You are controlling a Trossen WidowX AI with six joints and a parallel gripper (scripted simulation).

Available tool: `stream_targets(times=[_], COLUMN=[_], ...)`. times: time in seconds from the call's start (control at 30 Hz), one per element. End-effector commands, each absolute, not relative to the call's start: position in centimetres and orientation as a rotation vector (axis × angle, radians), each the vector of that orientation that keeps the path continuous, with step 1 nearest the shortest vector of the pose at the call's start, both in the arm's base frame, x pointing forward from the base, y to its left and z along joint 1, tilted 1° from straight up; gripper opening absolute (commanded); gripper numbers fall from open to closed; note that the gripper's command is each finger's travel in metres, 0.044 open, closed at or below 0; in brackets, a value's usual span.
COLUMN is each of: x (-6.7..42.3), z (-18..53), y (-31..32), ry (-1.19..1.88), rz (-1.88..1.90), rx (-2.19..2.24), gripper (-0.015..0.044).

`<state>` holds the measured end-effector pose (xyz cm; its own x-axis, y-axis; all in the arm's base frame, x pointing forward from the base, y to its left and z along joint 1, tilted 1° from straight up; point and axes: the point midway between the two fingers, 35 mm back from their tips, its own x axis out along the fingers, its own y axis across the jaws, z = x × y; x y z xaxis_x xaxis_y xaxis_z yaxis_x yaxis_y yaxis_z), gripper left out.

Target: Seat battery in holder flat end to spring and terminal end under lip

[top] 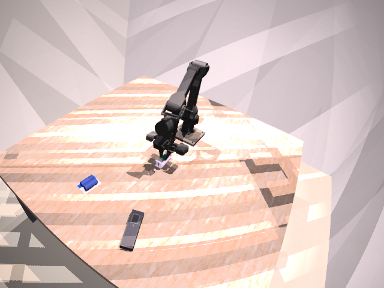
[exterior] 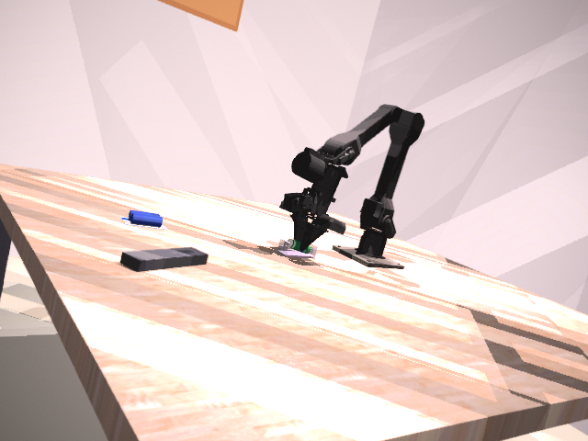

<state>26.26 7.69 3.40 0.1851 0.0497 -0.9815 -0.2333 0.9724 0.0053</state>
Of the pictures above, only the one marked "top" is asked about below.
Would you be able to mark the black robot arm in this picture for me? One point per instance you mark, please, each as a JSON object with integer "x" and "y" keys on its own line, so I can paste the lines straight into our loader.
{"x": 179, "y": 108}

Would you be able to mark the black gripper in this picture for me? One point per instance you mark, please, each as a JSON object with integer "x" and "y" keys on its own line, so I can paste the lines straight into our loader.
{"x": 180, "y": 149}

